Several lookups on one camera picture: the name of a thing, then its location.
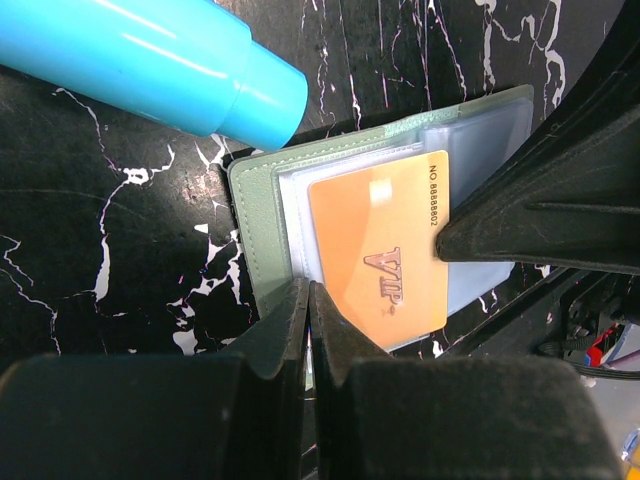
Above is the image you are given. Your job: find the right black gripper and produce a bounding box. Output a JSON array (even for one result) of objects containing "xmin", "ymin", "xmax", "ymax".
[{"xmin": 436, "ymin": 1, "xmax": 639, "ymax": 275}]

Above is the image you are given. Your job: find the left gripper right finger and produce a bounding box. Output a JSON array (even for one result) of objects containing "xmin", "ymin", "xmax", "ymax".
[{"xmin": 308, "ymin": 283, "xmax": 620, "ymax": 479}]

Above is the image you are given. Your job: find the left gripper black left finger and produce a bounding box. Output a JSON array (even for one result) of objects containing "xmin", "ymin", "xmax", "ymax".
[{"xmin": 1, "ymin": 279, "xmax": 310, "ymax": 479}]

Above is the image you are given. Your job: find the orange VIP card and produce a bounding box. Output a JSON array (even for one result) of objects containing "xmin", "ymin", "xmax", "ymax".
[{"xmin": 309, "ymin": 150, "xmax": 450, "ymax": 350}]

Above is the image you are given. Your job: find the grey-green card holder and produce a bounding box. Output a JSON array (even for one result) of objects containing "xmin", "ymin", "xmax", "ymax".
[{"xmin": 229, "ymin": 86, "xmax": 533, "ymax": 320}]

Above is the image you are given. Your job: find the blue plastic marker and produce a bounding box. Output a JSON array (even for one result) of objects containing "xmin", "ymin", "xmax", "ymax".
[{"xmin": 1, "ymin": 1, "xmax": 308, "ymax": 151}]

